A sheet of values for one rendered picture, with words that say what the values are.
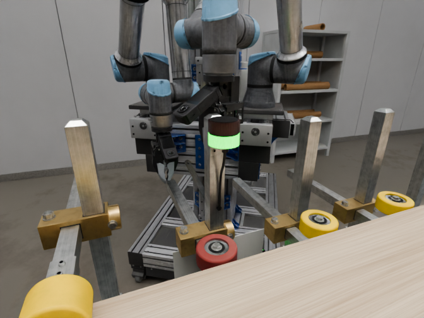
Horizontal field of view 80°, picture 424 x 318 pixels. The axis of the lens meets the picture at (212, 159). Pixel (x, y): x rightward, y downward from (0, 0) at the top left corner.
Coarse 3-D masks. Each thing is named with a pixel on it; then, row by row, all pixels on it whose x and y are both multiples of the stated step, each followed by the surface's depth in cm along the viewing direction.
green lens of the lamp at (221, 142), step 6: (210, 138) 47; (216, 138) 46; (222, 138) 46; (228, 138) 46; (234, 138) 46; (210, 144) 48; (216, 144) 46; (222, 144) 46; (228, 144) 46; (234, 144) 47
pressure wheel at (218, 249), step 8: (200, 240) 50; (208, 240) 50; (216, 240) 51; (224, 240) 50; (232, 240) 50; (200, 248) 48; (208, 248) 49; (216, 248) 48; (224, 248) 49; (232, 248) 48; (200, 256) 46; (208, 256) 46; (216, 256) 46; (224, 256) 46; (232, 256) 46; (200, 264) 47; (208, 264) 46; (216, 264) 45
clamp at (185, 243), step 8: (192, 224) 61; (200, 224) 61; (224, 224) 61; (232, 224) 62; (176, 232) 60; (192, 232) 58; (200, 232) 58; (208, 232) 58; (216, 232) 59; (224, 232) 60; (232, 232) 61; (176, 240) 61; (184, 240) 56; (192, 240) 57; (184, 248) 57; (192, 248) 58; (184, 256) 58
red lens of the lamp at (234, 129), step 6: (210, 126) 46; (216, 126) 45; (222, 126) 45; (228, 126) 45; (234, 126) 45; (210, 132) 47; (216, 132) 46; (222, 132) 45; (228, 132) 45; (234, 132) 46
